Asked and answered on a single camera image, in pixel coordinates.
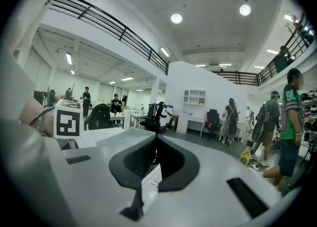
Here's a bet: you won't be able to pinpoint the grey plastic tray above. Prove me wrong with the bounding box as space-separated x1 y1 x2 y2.
95 127 157 148

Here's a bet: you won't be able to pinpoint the black monitor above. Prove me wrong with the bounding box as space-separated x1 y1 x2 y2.
33 90 46 107

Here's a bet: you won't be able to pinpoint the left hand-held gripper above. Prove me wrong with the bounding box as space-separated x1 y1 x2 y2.
53 99 100 149

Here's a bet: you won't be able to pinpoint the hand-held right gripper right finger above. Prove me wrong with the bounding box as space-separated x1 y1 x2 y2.
141 133 299 227

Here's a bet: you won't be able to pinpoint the white table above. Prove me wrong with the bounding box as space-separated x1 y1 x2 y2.
128 112 150 129

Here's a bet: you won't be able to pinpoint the white wall shelf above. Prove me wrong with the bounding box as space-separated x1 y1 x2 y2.
183 89 207 107

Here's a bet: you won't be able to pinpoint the person's left forearm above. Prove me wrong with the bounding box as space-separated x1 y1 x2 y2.
18 99 55 137

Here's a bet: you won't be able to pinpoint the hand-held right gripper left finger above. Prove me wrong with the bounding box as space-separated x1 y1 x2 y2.
43 134 162 227

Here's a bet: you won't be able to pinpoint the potted plant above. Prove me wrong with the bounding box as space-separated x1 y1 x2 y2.
284 13 299 34

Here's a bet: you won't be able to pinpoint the black balcony railing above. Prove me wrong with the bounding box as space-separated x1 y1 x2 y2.
212 11 317 87
49 0 169 76

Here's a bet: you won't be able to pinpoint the black office chair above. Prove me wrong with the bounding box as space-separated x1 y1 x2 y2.
85 103 114 131
139 101 168 133
204 109 221 139

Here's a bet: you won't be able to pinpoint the yellow floor sign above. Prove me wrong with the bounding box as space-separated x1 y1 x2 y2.
238 147 251 165

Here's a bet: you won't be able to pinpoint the white desk with drawers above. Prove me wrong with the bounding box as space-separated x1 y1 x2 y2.
176 113 206 138

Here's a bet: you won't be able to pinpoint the rectangular ceiling lights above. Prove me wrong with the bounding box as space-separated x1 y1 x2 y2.
65 47 280 85

